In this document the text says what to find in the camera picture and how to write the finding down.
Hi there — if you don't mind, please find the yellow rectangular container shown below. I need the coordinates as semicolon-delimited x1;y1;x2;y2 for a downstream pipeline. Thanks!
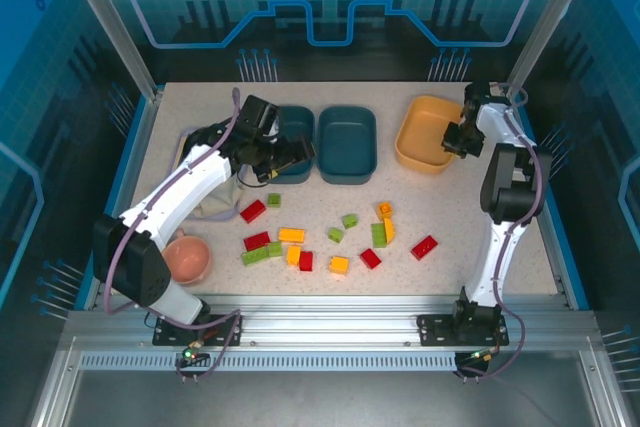
394;95;466;176

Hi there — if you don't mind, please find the long green lego brick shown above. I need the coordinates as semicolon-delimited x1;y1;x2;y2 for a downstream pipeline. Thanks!
240;248;270;267

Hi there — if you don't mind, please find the teal rectangular container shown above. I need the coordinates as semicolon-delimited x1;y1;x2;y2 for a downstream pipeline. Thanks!
316;105;377;185
269;104;317;185

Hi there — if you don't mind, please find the beige cloth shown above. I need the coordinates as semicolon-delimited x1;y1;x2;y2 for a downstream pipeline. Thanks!
192;180;246;219

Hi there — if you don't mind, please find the lavender tray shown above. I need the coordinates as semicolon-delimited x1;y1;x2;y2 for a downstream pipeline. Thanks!
173;127;242;222

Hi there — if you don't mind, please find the pink cup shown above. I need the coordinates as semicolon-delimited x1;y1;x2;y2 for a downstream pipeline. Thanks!
162;228;214;288

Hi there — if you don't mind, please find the small power connector board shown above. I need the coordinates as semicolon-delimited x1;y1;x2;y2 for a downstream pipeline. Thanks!
457;348;501;368
177;345;211;368

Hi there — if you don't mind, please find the aluminium table side rail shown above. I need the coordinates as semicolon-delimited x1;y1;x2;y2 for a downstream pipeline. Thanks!
501;89;575;311
82;89;164;311

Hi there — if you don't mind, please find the aluminium frame post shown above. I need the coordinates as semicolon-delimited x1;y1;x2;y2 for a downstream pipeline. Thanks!
502;0;587;98
55;0;164;103

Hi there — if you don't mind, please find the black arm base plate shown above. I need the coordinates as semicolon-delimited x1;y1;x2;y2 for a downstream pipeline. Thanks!
417;313;510;347
152;313;244;347

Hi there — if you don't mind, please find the slotted grey cable duct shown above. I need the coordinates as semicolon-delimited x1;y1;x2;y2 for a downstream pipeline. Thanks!
79;352;459;373

